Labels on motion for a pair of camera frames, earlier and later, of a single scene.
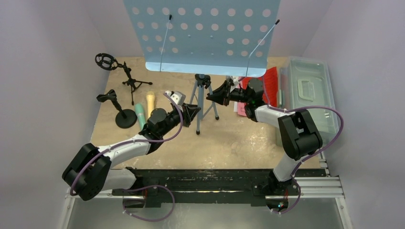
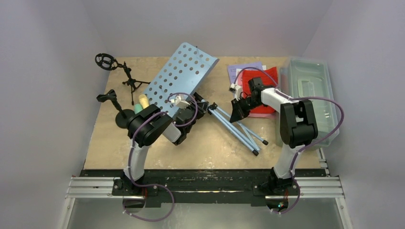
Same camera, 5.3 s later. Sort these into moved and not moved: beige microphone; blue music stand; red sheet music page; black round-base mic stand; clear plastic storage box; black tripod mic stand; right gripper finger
Moved: right gripper finger; blue music stand; beige microphone; red sheet music page
Not moved: black tripod mic stand; black round-base mic stand; clear plastic storage box
